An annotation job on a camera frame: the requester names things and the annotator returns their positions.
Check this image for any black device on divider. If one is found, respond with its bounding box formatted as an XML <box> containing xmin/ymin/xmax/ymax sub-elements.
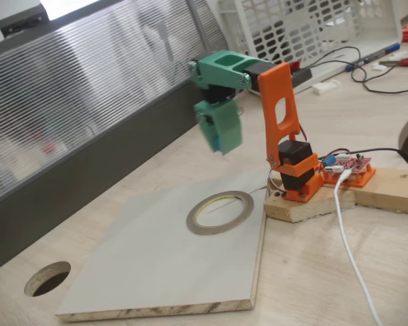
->
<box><xmin>0</xmin><ymin>3</ymin><xmax>50</xmax><ymax>37</ymax></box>

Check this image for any red controller circuit board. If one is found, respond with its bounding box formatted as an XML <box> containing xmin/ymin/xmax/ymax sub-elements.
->
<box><xmin>321</xmin><ymin>153</ymin><xmax>373</xmax><ymax>176</ymax></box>

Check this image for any white plastic lattice basket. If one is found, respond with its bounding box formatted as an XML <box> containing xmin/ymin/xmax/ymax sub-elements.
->
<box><xmin>217</xmin><ymin>0</ymin><xmax>404</xmax><ymax>103</ymax></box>

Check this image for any white USB cable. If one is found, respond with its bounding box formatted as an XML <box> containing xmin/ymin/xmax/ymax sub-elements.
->
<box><xmin>333</xmin><ymin>169</ymin><xmax>384</xmax><ymax>326</ymax></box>

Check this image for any orange controller board mount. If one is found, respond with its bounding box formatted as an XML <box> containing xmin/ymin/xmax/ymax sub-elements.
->
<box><xmin>321</xmin><ymin>162</ymin><xmax>377</xmax><ymax>188</ymax></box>

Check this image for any blue capped marker pen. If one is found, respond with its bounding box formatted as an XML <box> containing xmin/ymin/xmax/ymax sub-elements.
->
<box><xmin>345</xmin><ymin>42</ymin><xmax>401</xmax><ymax>71</ymax></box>

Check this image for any wooden robot base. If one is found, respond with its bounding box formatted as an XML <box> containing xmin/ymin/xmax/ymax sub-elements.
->
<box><xmin>263</xmin><ymin>168</ymin><xmax>408</xmax><ymax>224</ymax></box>

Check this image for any black rectangular box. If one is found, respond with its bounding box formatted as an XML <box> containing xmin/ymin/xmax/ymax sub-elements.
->
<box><xmin>290</xmin><ymin>66</ymin><xmax>313</xmax><ymax>86</ymax></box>

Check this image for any ribbed translucent desk divider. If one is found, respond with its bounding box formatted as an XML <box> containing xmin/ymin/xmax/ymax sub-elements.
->
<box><xmin>0</xmin><ymin>0</ymin><xmax>231</xmax><ymax>276</ymax></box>

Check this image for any grey ring of tape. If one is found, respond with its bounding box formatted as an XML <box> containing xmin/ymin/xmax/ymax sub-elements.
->
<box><xmin>186</xmin><ymin>190</ymin><xmax>255</xmax><ymax>236</ymax></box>

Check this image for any grey chipboard panel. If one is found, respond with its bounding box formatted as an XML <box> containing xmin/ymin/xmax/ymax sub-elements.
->
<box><xmin>56</xmin><ymin>169</ymin><xmax>269</xmax><ymax>323</ymax></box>

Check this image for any thick black cable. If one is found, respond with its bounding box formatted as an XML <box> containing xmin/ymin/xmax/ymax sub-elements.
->
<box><xmin>318</xmin><ymin>147</ymin><xmax>408</xmax><ymax>170</ymax></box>

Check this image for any thin black cable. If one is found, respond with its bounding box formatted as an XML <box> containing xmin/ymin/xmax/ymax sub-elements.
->
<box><xmin>352</xmin><ymin>40</ymin><xmax>408</xmax><ymax>94</ymax></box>
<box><xmin>305</xmin><ymin>46</ymin><xmax>370</xmax><ymax>83</ymax></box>

